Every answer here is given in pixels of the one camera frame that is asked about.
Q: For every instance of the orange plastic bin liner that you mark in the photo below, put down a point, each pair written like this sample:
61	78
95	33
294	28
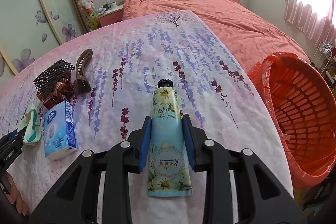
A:
262	77

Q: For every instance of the floral sliding wardrobe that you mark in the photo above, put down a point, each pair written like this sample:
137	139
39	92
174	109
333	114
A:
31	28

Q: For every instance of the left human hand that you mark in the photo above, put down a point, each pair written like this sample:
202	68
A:
14	196

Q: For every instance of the coral bed duvet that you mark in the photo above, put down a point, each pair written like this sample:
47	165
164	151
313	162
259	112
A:
249	37

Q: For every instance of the light green small towel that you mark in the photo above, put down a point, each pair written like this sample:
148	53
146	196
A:
31	124

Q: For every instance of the brown hair claw clip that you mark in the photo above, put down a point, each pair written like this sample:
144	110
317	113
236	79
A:
81	83

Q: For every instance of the red plaid scrunchie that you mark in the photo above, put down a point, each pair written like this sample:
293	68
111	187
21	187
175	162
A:
62	92

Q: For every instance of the white mug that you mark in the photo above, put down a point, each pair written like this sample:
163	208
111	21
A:
112	5

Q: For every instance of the white wire rack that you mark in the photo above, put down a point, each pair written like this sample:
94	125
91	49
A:
324	59

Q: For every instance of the lavender print table cloth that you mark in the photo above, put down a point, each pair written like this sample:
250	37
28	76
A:
129	58

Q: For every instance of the black mesh hair band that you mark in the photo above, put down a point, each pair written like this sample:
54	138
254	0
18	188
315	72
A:
46	81

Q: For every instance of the blue tissue pack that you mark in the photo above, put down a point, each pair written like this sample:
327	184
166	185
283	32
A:
59	132

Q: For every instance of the floral hand cream tube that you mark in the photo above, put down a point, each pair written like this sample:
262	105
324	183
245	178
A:
168	174

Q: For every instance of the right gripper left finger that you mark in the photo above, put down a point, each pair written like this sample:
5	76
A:
74	196

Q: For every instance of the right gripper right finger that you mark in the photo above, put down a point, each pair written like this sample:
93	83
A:
261	198

